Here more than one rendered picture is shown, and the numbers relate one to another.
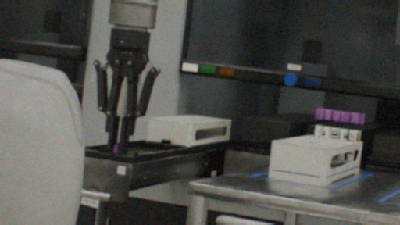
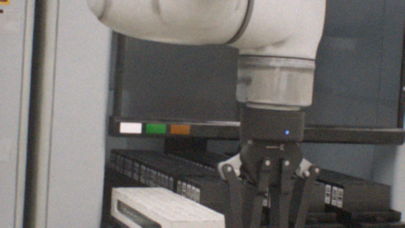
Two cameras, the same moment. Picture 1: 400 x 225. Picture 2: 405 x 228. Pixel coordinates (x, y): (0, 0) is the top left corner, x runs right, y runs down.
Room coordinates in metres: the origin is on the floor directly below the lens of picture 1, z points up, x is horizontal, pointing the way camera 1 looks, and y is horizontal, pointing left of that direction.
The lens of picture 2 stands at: (1.21, 0.88, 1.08)
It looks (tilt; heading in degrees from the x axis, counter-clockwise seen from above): 3 degrees down; 321
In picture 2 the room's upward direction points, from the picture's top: 4 degrees clockwise
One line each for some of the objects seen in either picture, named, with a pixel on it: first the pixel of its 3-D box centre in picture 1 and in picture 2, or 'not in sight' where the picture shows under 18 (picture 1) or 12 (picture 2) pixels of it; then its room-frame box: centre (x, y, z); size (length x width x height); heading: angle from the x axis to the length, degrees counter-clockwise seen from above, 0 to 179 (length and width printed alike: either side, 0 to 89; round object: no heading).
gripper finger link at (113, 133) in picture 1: (113, 133); not in sight; (1.87, 0.25, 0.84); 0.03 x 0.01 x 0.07; 164
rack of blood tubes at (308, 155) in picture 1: (318, 158); not in sight; (1.78, -0.14, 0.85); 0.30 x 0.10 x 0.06; 162
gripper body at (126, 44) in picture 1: (128, 52); (270, 145); (1.87, 0.23, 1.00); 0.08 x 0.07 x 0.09; 74
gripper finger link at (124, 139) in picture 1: (124, 135); not in sight; (1.86, 0.22, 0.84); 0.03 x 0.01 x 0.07; 164
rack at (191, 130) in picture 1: (191, 132); (165, 220); (2.22, 0.12, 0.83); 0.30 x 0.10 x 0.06; 164
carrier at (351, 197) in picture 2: (398, 151); (364, 199); (2.19, -0.35, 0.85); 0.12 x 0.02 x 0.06; 73
